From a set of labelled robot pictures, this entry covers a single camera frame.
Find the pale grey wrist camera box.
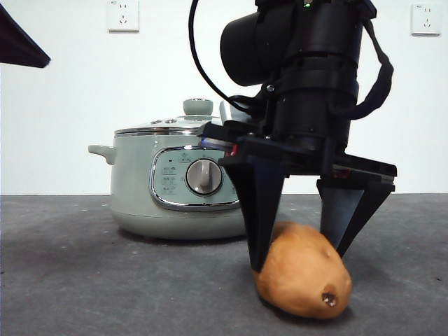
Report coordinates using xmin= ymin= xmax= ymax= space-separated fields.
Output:
xmin=219 ymin=100 xmax=246 ymax=124

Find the glass lid with green knob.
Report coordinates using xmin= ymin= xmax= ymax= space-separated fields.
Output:
xmin=114 ymin=97 xmax=225 ymax=137

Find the brown potato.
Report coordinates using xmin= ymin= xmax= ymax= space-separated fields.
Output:
xmin=253 ymin=220 xmax=353 ymax=320

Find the thin black cable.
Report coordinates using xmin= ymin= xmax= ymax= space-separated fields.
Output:
xmin=188 ymin=0 xmax=267 ymax=115

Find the pale green electric pot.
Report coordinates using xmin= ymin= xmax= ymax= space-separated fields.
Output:
xmin=87 ymin=132 xmax=253 ymax=241

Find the black braided cable sleeve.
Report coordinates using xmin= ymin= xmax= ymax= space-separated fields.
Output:
xmin=328 ymin=13 xmax=396 ymax=122

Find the white wall socket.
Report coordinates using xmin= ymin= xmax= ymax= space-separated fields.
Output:
xmin=410 ymin=2 xmax=442 ymax=37
xmin=107 ymin=0 xmax=140 ymax=34

